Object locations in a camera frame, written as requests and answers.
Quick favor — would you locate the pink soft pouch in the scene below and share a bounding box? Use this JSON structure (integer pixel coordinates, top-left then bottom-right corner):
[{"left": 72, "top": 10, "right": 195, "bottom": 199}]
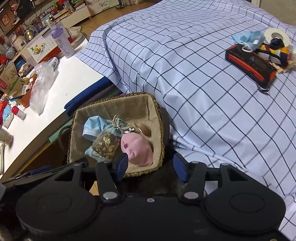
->
[{"left": 121, "top": 133, "right": 153, "bottom": 167}]

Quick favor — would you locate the herb sachet light blue bag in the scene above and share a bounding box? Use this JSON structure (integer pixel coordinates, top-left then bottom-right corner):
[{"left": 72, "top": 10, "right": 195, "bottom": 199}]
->
[{"left": 85, "top": 115, "right": 130, "bottom": 163}]

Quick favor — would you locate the blue face mask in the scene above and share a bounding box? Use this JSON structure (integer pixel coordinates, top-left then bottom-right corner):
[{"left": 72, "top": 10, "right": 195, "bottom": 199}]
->
[
  {"left": 82, "top": 115, "right": 111, "bottom": 142},
  {"left": 231, "top": 31, "right": 265, "bottom": 53}
]

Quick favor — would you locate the brown tape roll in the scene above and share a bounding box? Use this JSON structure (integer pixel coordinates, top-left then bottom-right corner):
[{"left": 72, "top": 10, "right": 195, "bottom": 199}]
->
[{"left": 137, "top": 123, "right": 152, "bottom": 137}]

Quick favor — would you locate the woven basket with liner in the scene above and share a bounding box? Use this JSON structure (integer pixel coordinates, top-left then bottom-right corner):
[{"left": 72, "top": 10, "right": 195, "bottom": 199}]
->
[{"left": 67, "top": 92, "right": 170, "bottom": 177}]

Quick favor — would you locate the blue checked tablecloth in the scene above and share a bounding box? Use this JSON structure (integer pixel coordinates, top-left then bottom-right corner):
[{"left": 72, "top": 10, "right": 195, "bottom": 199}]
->
[{"left": 78, "top": 1, "right": 295, "bottom": 240}]

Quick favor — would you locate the navy blue folded cloth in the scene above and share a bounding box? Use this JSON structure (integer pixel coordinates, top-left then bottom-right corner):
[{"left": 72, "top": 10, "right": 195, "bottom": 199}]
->
[{"left": 64, "top": 77, "right": 113, "bottom": 117}]

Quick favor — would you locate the clear plastic bag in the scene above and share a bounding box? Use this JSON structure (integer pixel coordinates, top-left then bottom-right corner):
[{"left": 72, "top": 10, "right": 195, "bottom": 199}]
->
[{"left": 30, "top": 62, "right": 55, "bottom": 115}]

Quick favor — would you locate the small white red bottle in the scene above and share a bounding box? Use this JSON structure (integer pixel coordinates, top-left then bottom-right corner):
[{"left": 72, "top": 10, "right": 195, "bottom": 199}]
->
[{"left": 11, "top": 106, "right": 26, "bottom": 120}]

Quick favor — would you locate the white mug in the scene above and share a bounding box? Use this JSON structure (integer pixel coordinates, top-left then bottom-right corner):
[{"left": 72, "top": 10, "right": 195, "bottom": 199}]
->
[{"left": 47, "top": 57, "right": 59, "bottom": 70}]

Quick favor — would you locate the black red flat case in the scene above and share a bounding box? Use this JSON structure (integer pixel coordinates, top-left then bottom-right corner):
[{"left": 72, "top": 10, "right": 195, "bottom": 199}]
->
[{"left": 225, "top": 44, "right": 277, "bottom": 85}]

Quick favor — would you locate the desk calendar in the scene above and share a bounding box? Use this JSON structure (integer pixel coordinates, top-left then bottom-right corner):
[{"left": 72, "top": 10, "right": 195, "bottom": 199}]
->
[{"left": 27, "top": 36, "right": 57, "bottom": 63}]

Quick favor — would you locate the purple lid water bottle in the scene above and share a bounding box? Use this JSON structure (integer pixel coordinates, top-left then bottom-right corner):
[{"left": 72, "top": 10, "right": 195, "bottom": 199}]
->
[{"left": 51, "top": 23, "right": 75, "bottom": 58}]

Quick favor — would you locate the large white tape roll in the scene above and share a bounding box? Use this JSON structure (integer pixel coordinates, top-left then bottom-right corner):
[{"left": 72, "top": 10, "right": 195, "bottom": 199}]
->
[{"left": 264, "top": 28, "right": 294, "bottom": 51}]

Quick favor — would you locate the beige mesh drawstring pouch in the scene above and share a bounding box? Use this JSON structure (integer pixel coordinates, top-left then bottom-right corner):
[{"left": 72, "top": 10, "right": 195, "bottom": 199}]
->
[{"left": 276, "top": 60, "right": 293, "bottom": 74}]

